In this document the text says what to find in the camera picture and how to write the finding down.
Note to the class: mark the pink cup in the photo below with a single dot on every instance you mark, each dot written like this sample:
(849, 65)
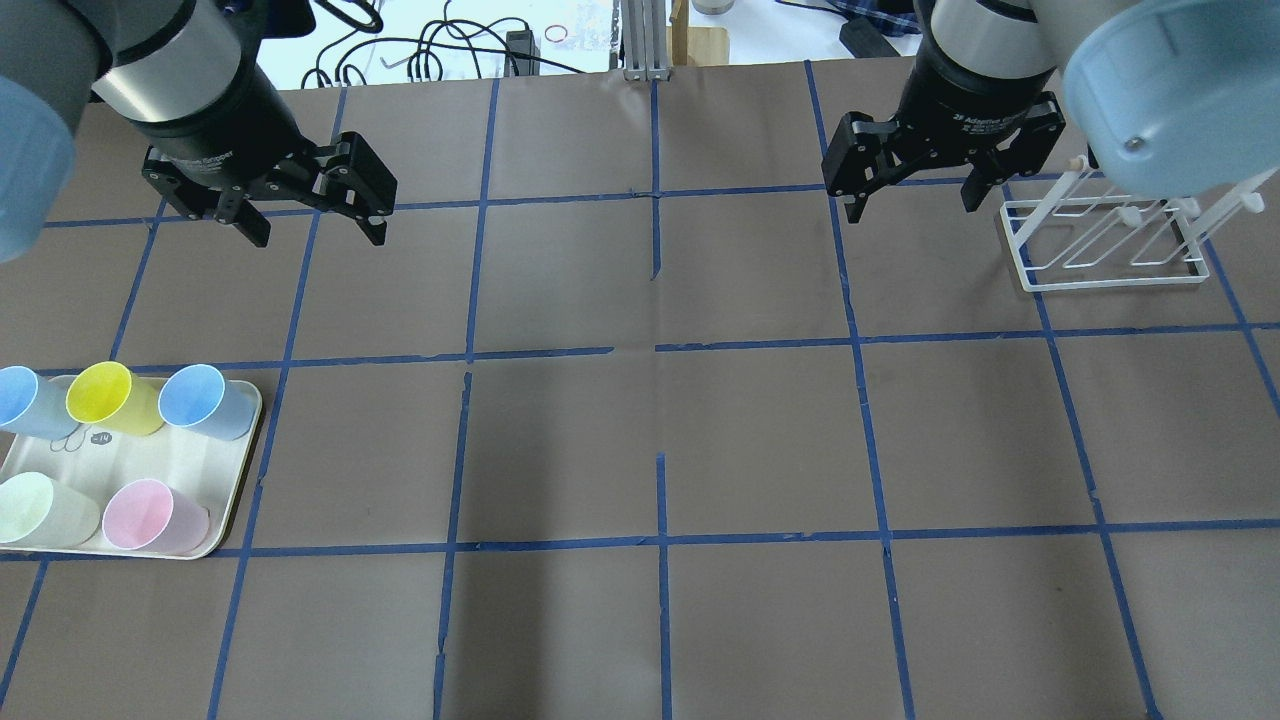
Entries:
(149, 516)

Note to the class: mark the black power adapter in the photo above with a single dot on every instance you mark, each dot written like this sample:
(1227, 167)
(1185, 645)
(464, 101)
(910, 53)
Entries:
(523, 58)

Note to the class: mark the white wire cup rack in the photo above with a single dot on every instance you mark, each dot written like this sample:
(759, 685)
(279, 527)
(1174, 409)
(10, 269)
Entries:
(1086, 234)

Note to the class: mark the light blue cup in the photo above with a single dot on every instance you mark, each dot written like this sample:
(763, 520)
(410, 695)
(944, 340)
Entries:
(201, 399)

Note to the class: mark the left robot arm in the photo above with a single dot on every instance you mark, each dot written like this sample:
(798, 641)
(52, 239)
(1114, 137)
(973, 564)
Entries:
(185, 75)

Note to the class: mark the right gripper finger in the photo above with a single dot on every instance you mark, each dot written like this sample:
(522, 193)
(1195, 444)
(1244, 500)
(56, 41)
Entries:
(1025, 154)
(859, 161)

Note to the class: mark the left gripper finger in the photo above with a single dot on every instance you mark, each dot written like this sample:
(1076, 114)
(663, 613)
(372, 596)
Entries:
(356, 183)
(196, 202)

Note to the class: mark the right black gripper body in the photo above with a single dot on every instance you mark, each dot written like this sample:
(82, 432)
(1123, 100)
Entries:
(968, 102)

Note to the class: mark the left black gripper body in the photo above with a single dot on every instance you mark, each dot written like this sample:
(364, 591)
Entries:
(222, 128)

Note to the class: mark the aluminium frame post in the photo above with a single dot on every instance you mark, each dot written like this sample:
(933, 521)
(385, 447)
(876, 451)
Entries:
(644, 53)

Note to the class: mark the cream plastic tray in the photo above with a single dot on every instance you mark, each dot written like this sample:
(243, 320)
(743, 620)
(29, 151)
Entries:
(98, 462)

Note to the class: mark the wooden stand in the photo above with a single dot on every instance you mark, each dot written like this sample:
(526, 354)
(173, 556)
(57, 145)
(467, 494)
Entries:
(697, 46)

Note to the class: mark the yellow cup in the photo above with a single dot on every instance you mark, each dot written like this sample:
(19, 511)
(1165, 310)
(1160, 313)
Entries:
(109, 395)

